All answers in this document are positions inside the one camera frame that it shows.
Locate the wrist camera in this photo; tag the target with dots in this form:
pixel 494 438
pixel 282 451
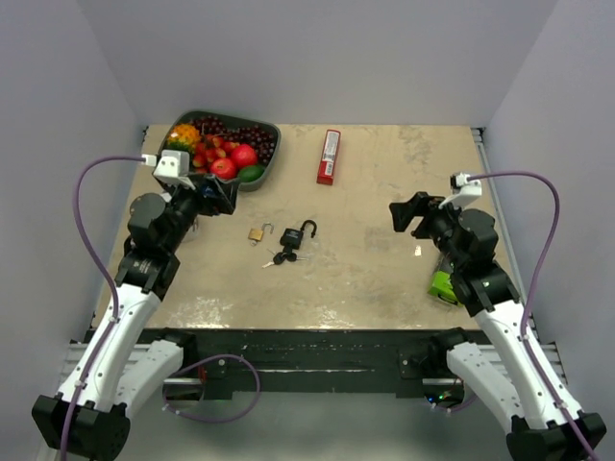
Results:
pixel 170 167
pixel 465 191

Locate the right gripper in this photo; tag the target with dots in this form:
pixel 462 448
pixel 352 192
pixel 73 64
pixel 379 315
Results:
pixel 422 205

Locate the green avocado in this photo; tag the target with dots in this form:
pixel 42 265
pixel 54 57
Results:
pixel 250 173

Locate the black padlock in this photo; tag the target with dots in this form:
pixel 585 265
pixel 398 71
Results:
pixel 292 238

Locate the small brass padlock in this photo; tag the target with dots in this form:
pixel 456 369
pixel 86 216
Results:
pixel 255 235

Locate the white tissue roll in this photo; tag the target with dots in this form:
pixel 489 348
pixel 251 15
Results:
pixel 193 231

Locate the red toothpaste box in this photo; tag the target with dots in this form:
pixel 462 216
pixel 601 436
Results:
pixel 328 159

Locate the dark grape bunch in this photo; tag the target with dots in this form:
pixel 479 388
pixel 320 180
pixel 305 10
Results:
pixel 224 131

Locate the black key bunch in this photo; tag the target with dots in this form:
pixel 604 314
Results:
pixel 279 258

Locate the red apple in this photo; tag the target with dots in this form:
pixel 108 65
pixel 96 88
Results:
pixel 243 156
pixel 224 169

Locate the green fruit tray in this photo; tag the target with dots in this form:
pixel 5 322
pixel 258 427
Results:
pixel 203 156

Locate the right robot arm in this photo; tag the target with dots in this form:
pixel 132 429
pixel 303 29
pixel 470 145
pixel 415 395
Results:
pixel 540 418

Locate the orange pineapple toy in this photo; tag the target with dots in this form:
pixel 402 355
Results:
pixel 183 137

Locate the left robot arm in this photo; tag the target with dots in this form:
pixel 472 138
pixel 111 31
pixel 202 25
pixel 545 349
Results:
pixel 91 413

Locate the green black box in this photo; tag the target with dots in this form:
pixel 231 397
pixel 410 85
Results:
pixel 440 283

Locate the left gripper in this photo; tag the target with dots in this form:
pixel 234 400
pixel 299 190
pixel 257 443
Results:
pixel 223 200

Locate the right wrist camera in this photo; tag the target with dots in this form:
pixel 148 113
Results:
pixel 465 191

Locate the black base frame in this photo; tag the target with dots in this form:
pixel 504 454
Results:
pixel 228 361

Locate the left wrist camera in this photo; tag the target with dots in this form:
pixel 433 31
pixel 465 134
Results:
pixel 170 167

